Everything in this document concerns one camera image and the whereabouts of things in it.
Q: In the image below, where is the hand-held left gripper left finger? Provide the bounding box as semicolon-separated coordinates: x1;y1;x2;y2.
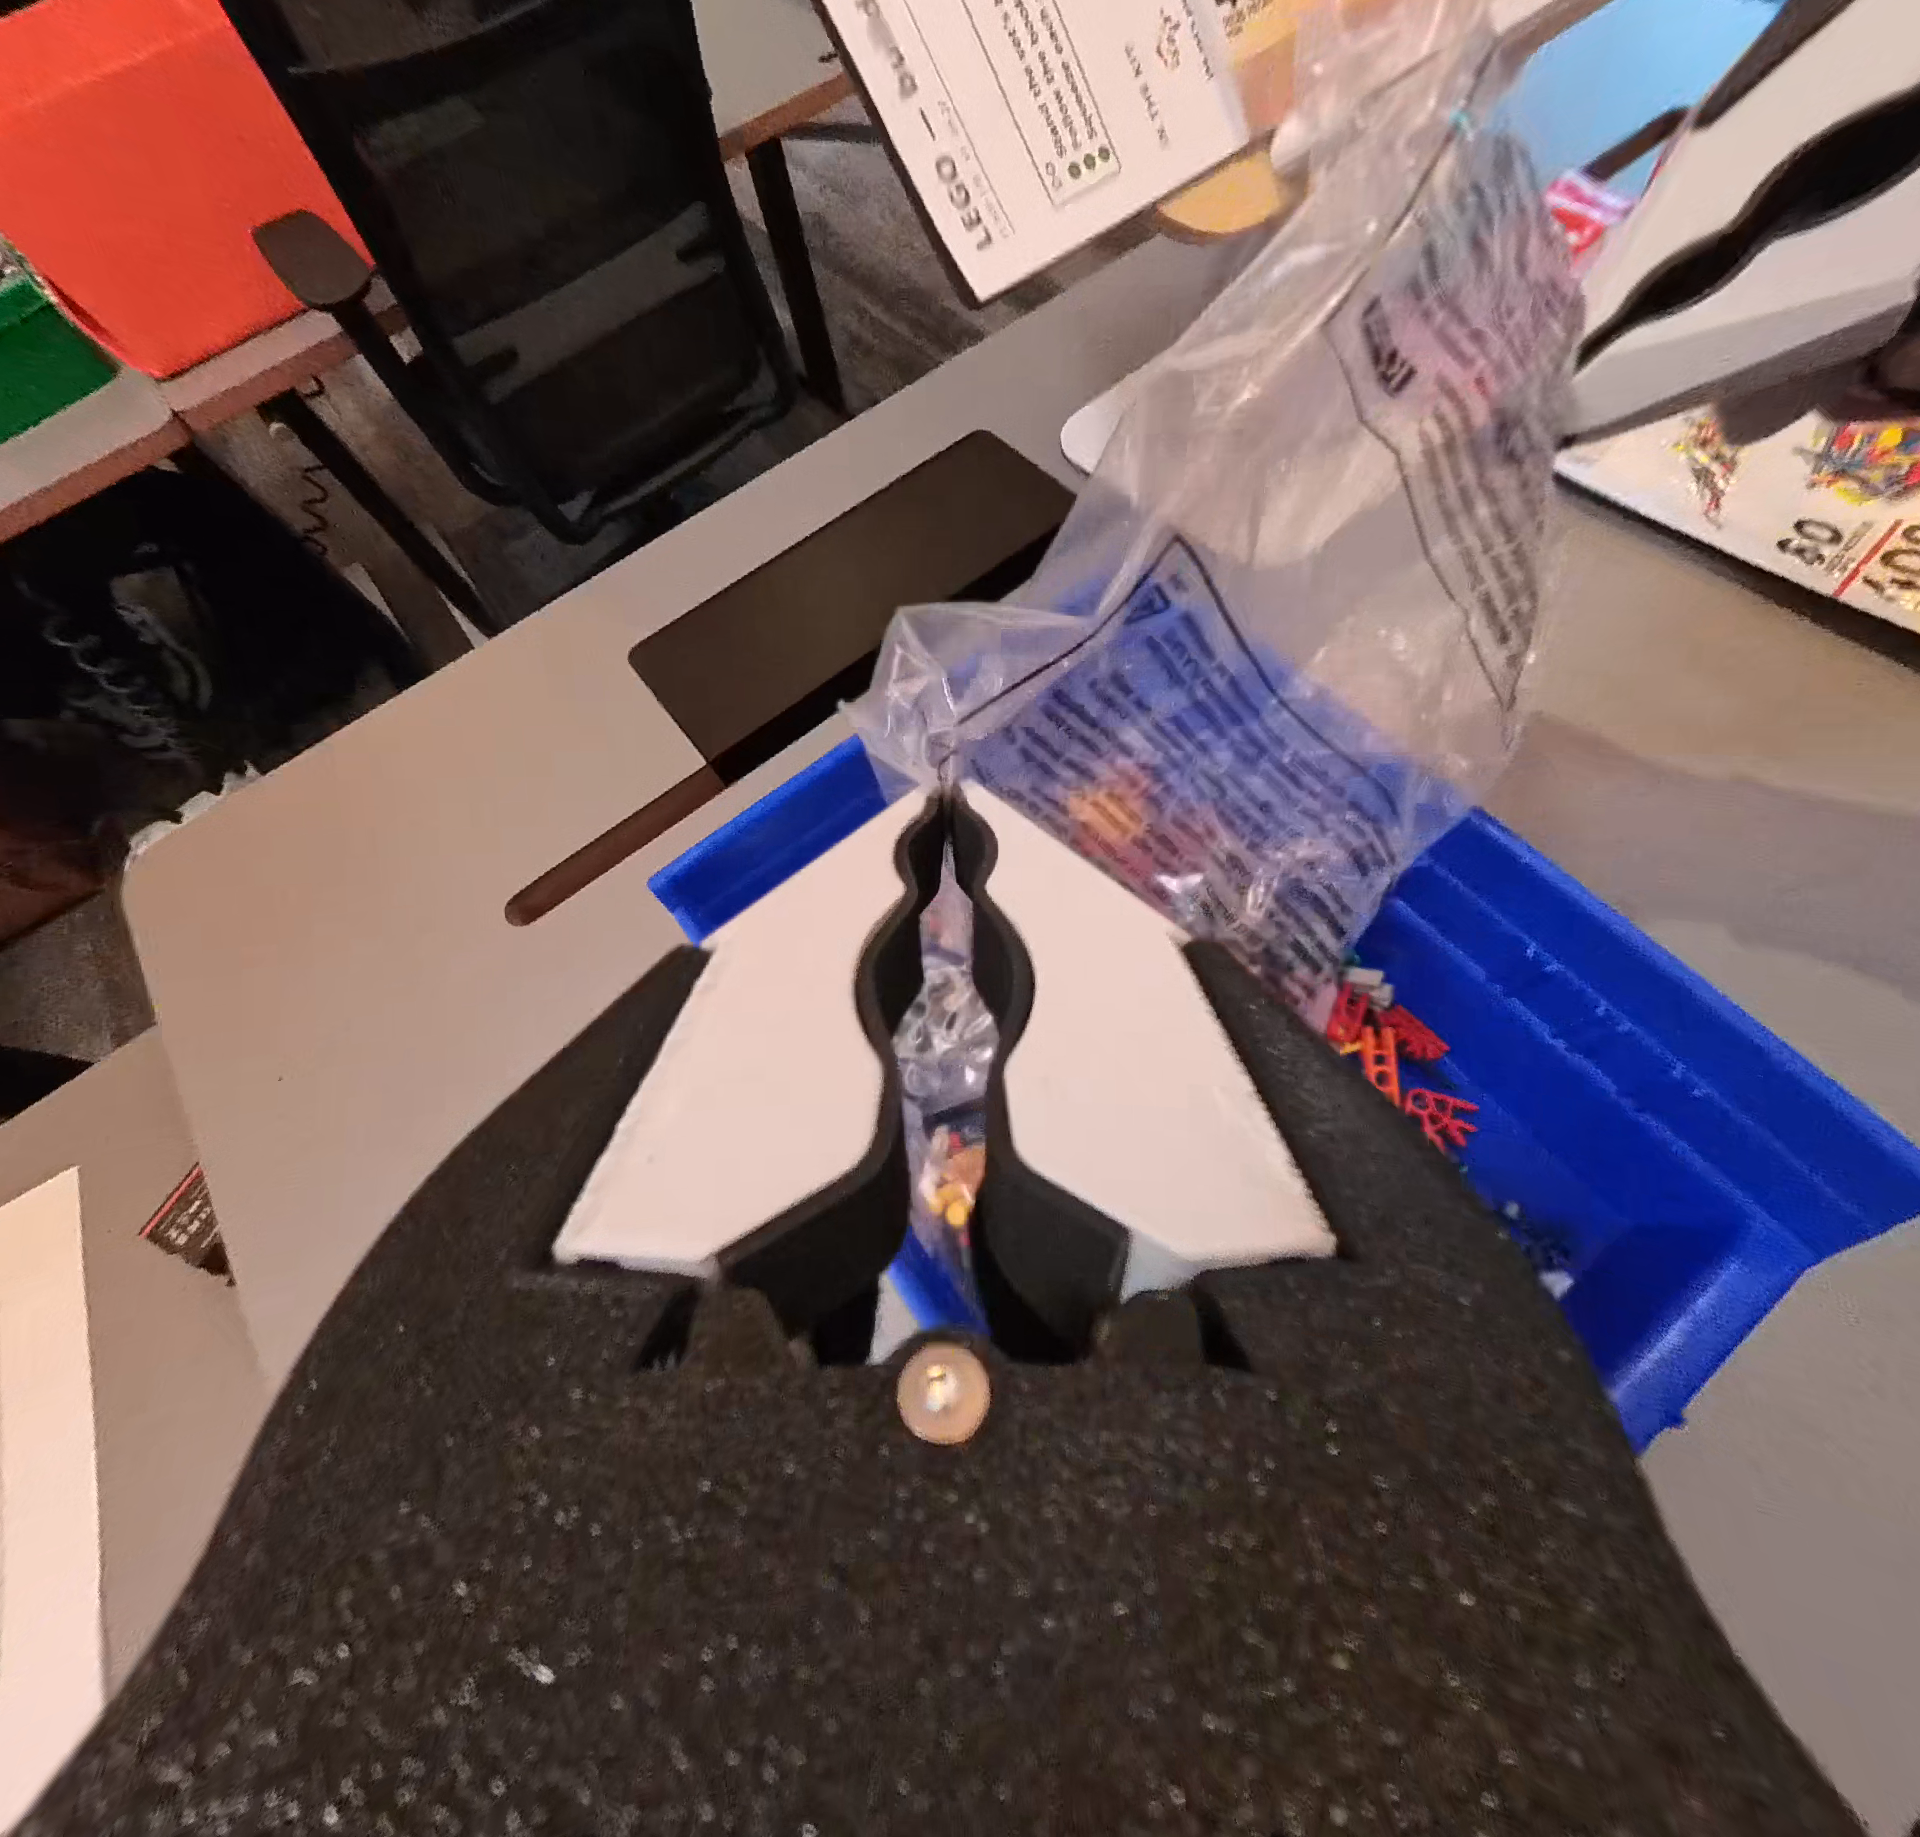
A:
553;791;950;1344

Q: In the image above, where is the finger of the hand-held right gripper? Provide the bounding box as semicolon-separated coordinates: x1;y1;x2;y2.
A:
1567;161;1920;440
1576;7;1920;353

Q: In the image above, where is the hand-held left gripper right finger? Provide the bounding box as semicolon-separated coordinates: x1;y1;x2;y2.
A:
952;787;1337;1360

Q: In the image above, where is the colourful printed toy package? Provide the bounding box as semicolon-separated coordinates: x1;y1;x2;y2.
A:
1545;169;1920;639

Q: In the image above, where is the blue plastic bin with sticker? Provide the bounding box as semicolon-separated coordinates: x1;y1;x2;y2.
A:
648;733;1920;1451

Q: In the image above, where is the clear bag of colourful connectors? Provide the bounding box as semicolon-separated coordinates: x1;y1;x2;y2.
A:
840;0;1592;1269

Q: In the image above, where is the pile of loose colourful connectors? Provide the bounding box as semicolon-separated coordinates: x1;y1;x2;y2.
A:
1321;967;1577;1298

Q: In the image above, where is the white book stand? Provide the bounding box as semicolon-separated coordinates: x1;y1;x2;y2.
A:
1056;0;1705;478

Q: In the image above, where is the black table inset panel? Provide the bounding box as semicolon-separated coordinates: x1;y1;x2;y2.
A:
631;431;1080;787

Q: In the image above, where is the dark printed card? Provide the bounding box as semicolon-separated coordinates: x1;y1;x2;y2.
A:
140;1161;239;1283

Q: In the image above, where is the black mesh office chair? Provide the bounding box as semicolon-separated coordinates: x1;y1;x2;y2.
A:
202;0;812;540

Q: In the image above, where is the grey background table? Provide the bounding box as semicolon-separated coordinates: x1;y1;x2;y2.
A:
0;313;407;540

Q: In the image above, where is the large green plastic bin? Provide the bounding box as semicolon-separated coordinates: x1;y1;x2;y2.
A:
0;276;123;444

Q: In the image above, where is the orange plastic bin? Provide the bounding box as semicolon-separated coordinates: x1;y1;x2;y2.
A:
0;0;378;375

